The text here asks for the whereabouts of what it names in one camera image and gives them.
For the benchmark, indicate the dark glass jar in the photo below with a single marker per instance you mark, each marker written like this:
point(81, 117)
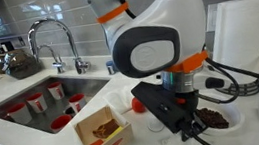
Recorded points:
point(19, 65)

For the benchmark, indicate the stainless steel sink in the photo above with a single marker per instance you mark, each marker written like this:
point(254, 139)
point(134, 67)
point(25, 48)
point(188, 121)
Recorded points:
point(81, 85)

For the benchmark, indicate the brown beans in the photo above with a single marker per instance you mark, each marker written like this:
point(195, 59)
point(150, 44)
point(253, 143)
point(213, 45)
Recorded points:
point(213, 118)

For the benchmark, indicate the white mug red inside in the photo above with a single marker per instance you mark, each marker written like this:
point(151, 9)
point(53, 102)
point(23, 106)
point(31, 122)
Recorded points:
point(60, 122)
point(77, 103)
point(56, 91)
point(36, 102)
point(20, 113)

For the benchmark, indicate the tall chrome faucet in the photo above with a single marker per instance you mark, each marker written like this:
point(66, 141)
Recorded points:
point(63, 27)

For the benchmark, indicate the metal paper towel holder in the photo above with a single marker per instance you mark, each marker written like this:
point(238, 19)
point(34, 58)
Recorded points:
point(244, 89)

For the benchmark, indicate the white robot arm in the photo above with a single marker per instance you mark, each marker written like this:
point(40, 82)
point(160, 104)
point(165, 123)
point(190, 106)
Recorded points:
point(164, 27)

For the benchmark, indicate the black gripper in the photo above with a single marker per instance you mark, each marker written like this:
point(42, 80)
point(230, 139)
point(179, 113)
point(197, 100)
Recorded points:
point(190, 104)

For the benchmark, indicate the white wall outlet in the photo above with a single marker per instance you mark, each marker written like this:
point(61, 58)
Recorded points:
point(211, 18)

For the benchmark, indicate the brown toy steak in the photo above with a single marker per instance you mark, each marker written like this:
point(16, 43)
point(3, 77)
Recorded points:
point(105, 128)

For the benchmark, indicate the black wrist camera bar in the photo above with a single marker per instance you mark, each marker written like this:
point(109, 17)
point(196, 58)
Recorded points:
point(161, 107)

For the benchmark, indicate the clear round lid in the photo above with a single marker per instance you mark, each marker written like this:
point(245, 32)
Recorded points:
point(155, 125)

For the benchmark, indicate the black sink drain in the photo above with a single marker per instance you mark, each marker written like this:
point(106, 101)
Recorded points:
point(68, 111)

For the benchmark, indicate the yellow toy block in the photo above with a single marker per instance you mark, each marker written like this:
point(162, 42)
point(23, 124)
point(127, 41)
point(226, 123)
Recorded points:
point(116, 133)

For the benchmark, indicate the crumpled clear plastic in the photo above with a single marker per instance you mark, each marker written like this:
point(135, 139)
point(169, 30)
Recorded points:
point(175, 142)

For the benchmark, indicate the white paper towel roll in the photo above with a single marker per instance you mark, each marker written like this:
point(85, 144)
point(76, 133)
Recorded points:
point(246, 37)

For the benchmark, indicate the white bowl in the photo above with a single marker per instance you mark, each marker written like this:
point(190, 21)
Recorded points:
point(235, 119)

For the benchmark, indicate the small chrome tap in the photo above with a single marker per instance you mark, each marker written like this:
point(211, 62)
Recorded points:
point(54, 60)

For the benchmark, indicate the red toy ball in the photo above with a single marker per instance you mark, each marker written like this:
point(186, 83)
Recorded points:
point(137, 105)

